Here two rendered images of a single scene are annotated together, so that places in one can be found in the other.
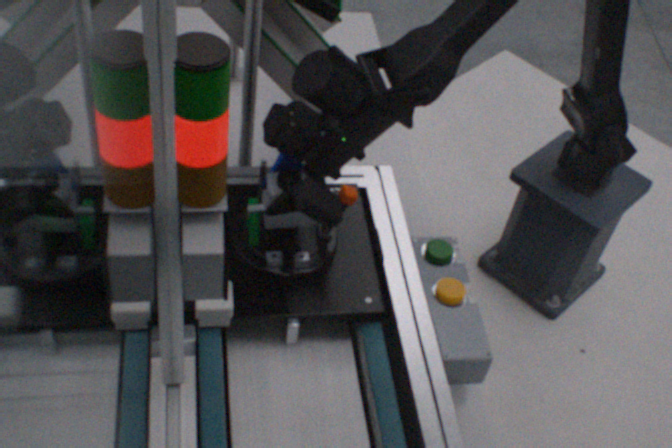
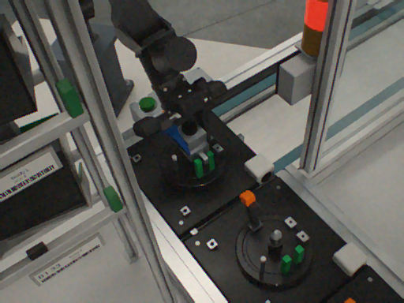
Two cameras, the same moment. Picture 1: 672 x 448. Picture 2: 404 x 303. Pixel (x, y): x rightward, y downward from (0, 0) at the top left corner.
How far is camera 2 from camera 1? 1.08 m
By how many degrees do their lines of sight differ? 63
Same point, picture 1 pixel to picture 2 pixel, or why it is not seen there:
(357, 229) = (157, 139)
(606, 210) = (103, 28)
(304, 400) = (265, 129)
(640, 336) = (122, 57)
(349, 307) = (215, 118)
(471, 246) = not seen: hidden behind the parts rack
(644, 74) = not seen: outside the picture
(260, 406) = (282, 142)
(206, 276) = not seen: hidden behind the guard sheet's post
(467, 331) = (190, 78)
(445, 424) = (246, 68)
